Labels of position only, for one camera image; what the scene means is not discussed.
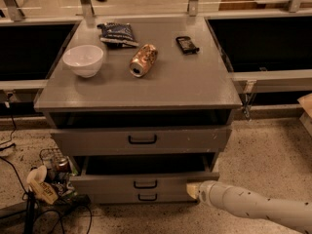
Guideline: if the grey drawer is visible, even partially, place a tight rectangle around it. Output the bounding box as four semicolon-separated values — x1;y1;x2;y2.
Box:
89;192;194;204
71;153;219;194
51;126;232;156

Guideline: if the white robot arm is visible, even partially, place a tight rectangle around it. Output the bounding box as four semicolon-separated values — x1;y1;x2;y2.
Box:
186;180;312;234

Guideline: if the grey top drawer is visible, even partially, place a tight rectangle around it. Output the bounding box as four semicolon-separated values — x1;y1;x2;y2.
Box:
51;126;232;156

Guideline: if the grey bottom drawer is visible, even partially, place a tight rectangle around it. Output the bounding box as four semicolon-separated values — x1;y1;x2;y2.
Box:
89;192;194;204

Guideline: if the grey drawer cabinet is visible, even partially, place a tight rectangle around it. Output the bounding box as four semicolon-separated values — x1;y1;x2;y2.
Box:
34;16;244;177

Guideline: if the black snack packet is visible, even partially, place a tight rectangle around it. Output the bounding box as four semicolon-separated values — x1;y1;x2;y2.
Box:
175;36;199;55

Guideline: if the wooden box at right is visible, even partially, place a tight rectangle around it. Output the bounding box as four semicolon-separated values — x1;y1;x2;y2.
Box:
298;94;312;136

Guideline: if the gold soda can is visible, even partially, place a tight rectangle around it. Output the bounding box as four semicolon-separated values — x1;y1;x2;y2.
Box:
130;44;158;78

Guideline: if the yellow bottle on floor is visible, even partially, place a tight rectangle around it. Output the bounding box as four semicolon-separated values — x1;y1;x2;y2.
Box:
26;165;59;205

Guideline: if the white bowl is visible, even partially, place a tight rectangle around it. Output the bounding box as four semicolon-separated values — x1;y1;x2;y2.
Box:
62;45;104;78

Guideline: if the wire basket with clutter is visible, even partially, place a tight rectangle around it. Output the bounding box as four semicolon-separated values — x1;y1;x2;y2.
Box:
39;148;77;197

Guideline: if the black floor cable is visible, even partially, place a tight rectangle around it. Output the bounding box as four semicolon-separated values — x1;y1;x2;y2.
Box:
0;107;94;234

